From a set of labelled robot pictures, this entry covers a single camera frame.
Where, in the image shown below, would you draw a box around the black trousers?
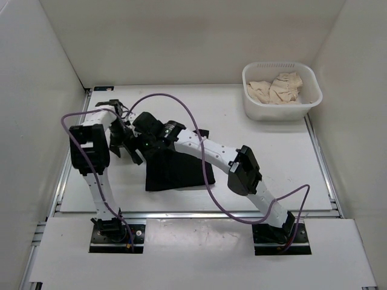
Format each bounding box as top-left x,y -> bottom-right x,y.
141,128 -> 217,193

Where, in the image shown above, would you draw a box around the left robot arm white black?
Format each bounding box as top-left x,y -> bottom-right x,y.
61,99 -> 143,247

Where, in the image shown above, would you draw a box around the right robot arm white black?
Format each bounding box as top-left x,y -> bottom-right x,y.
129,112 -> 295,243

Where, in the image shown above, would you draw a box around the beige trousers in basket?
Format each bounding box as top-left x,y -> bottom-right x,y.
247,72 -> 303,105

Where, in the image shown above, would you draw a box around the black label sticker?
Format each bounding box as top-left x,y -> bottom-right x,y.
93,86 -> 114,91

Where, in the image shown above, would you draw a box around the white plastic basket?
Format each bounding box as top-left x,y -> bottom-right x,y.
242,62 -> 323,121

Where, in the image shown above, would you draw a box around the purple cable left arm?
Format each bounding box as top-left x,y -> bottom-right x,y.
60,111 -> 135,247

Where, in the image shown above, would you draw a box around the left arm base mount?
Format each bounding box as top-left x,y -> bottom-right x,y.
89,219 -> 146,254

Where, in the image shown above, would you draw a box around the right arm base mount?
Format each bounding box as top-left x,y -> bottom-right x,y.
252,222 -> 311,256

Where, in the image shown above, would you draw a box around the aluminium frame rail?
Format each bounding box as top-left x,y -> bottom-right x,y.
18,87 -> 379,290

